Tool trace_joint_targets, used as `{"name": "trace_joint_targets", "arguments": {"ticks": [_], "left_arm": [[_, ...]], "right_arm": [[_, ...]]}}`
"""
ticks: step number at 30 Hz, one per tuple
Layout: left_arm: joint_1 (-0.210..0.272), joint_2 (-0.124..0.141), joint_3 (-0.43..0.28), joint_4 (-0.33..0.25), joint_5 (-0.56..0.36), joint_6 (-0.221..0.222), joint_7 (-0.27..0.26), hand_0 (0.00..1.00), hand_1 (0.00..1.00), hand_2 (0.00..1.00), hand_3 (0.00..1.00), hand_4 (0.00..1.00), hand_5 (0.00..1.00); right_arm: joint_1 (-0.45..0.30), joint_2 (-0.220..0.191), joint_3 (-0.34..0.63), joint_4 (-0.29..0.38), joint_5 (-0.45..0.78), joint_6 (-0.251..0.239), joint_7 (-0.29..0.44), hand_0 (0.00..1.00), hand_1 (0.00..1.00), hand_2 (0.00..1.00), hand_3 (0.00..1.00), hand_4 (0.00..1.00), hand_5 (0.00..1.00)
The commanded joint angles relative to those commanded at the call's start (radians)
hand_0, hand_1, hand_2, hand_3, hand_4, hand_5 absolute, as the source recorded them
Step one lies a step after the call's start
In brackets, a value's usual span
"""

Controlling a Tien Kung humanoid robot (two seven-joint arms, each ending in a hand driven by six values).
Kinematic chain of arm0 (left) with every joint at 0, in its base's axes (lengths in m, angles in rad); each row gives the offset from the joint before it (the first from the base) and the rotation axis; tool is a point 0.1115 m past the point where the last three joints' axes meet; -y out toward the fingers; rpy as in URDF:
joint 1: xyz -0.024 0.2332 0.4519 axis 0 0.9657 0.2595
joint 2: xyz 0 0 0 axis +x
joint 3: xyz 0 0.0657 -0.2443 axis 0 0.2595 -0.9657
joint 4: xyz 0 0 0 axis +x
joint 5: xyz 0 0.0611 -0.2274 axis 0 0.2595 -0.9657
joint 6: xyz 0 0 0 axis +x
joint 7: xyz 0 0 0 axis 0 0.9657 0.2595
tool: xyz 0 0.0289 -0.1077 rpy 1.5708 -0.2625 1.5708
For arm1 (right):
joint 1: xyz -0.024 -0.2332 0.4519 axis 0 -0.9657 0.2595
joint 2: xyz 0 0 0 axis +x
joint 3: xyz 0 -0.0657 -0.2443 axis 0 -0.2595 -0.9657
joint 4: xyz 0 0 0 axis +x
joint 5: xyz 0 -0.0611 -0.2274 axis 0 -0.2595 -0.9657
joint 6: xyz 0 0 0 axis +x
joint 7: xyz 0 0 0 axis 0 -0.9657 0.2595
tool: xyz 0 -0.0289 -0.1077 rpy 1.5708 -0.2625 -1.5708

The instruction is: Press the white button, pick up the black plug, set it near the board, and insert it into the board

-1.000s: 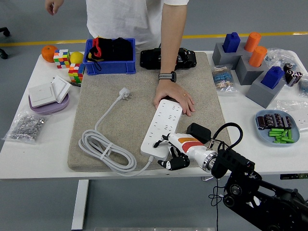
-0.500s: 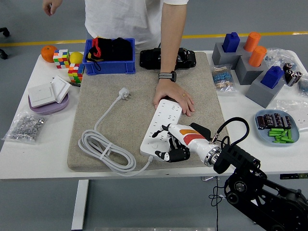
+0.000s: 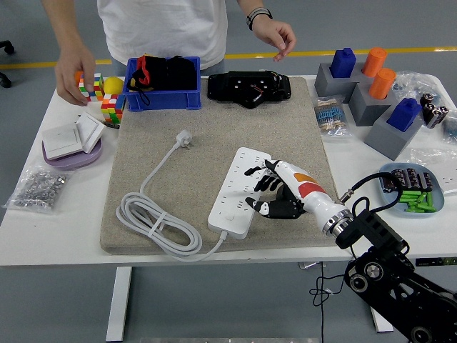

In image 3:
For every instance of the clear bag of metal nuts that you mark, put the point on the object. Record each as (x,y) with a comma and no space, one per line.
(35,189)

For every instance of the yellow lemon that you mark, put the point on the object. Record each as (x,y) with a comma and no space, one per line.
(112,85)

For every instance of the light blue plate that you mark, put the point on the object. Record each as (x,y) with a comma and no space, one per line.
(437,203)

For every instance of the clear plastic bag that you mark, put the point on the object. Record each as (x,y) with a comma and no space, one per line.
(439,157)

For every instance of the wristwatch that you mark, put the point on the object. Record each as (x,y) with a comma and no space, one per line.
(258,15)

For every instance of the clear bag of blue parts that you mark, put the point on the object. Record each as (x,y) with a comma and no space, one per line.
(451,128)
(410,84)

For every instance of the dark brown capacitor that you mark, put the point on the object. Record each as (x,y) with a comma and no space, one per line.
(388,184)
(421,180)
(399,178)
(411,178)
(430,183)

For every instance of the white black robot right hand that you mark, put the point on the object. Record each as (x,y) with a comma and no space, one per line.
(321,203)

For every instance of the person's right hand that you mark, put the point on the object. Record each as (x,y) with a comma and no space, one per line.
(71,71)

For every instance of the grey block with square hole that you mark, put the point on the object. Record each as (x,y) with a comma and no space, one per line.
(328,87)
(385,135)

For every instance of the clear clip under table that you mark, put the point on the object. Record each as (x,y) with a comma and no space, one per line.
(307,265)

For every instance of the clear bag of resistors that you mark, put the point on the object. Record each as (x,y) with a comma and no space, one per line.
(330,118)

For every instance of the colourful puzzle cube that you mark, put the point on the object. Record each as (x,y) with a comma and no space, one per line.
(94,89)
(110,107)

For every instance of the black desk control panel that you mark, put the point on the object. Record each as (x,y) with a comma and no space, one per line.
(435,262)

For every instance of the person's left forearm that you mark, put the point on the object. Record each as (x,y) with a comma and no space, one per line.
(250,5)

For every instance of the black red fabric bundle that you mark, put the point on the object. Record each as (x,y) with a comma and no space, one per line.
(171,75)

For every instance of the white double rocker switch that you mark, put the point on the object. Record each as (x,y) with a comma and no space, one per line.
(89,130)

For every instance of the black office chair base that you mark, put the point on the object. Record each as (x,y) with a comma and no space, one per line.
(9,48)

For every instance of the small green cylinder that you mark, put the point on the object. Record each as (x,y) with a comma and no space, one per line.
(414,211)
(412,193)
(413,204)
(426,208)
(407,198)
(431,199)
(422,198)

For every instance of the large black capacitor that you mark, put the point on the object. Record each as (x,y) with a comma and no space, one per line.
(430,112)
(427,99)
(440,116)

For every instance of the grey-brown mat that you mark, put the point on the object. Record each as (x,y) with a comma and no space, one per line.
(250,125)

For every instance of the orange cylinder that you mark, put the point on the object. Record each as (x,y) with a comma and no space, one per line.
(382,84)
(375,62)

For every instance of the black device housing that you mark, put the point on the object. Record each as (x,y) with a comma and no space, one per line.
(221,87)

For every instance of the person's left hand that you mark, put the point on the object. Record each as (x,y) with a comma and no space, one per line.
(275,34)

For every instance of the person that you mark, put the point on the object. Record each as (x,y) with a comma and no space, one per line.
(160,28)

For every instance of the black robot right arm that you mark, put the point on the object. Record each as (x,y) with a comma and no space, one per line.
(375,228)

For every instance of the white power strip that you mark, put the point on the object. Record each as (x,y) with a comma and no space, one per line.
(246,157)

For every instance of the blue plastic bin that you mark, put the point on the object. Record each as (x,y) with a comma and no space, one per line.
(160,100)

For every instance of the white single rocker switch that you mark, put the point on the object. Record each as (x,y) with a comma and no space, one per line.
(60,141)

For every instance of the blue square peg block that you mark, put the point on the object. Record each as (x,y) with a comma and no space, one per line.
(342,64)
(403,116)

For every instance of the purple round tray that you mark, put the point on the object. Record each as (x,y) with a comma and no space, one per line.
(71,163)

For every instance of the grey block with round hole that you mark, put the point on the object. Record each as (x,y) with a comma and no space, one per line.
(358,71)
(364,107)

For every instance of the white table leg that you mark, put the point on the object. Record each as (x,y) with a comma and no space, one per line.
(119,303)
(382,321)

